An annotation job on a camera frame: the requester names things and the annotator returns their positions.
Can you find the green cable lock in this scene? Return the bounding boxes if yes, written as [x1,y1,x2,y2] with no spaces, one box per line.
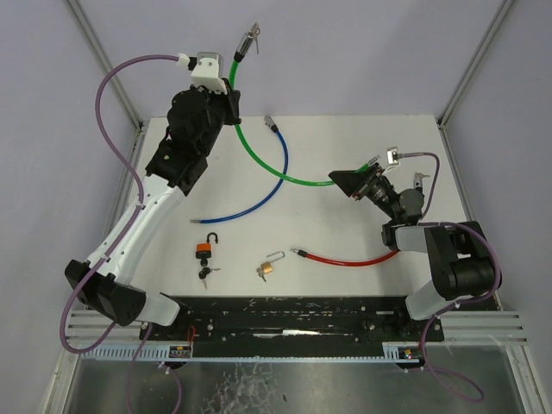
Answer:
[227,22,382,189]

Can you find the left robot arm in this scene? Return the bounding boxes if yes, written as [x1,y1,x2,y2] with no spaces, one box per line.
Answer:
[65,78,241,326]

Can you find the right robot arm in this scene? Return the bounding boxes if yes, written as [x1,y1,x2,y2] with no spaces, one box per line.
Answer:
[329,163,502,320]

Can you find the brass padlock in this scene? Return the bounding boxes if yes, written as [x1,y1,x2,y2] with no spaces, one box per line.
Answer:
[256,251,285,282]

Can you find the orange black padlock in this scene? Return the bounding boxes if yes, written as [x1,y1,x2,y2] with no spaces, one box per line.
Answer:
[195,232,218,267]

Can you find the black padlock keys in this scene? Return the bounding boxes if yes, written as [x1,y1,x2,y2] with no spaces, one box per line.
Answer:
[198,267,220,290]

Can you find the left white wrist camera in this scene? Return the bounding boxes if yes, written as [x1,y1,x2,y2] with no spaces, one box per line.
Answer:
[177,52,228,95]

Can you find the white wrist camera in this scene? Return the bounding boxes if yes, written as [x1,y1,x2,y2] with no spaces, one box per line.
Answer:
[177,52,228,95]
[386,147,400,170]

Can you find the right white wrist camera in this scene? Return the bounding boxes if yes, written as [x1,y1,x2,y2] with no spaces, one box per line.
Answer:
[386,147,400,170]

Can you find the blue cable lock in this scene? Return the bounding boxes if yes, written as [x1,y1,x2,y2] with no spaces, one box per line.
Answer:
[190,114,290,225]

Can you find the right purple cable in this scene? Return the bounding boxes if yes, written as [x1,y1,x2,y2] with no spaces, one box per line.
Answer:
[396,151,503,404]

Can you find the purple cable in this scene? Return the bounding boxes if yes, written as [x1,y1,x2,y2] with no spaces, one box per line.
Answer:
[58,53,191,414]
[396,151,503,404]

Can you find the red cable lock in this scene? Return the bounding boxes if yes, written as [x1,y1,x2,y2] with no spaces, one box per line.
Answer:
[291,248,398,267]

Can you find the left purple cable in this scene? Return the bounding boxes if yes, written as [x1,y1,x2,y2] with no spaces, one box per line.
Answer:
[58,53,191,414]

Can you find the white slotted cable duct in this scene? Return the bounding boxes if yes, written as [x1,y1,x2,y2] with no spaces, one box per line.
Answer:
[84,337,422,363]

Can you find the right aluminium frame post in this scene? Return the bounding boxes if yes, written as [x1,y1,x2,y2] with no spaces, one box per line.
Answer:
[436,0,518,129]

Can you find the aluminium frame post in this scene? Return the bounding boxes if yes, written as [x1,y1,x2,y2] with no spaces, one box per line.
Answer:
[62,0,143,129]
[436,0,518,129]

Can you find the left aluminium frame post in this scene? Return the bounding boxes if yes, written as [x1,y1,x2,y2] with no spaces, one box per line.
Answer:
[62,0,143,129]

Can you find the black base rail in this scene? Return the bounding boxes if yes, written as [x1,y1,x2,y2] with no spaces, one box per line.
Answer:
[147,296,444,345]

